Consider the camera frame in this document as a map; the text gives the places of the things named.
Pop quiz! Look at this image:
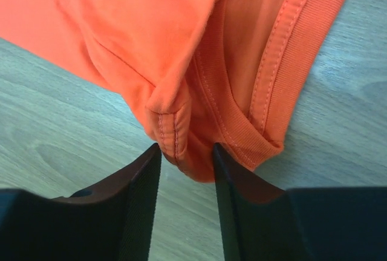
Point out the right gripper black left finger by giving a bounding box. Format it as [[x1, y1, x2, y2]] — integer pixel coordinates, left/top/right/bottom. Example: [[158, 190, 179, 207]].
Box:
[[1, 144, 161, 260]]

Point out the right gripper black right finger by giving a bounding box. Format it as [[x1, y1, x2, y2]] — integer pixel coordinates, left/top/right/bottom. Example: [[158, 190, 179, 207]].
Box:
[[212, 144, 386, 260]]

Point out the orange t shirt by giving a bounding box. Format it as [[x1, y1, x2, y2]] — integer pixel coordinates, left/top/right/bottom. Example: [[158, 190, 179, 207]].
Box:
[[1, 0, 345, 182]]

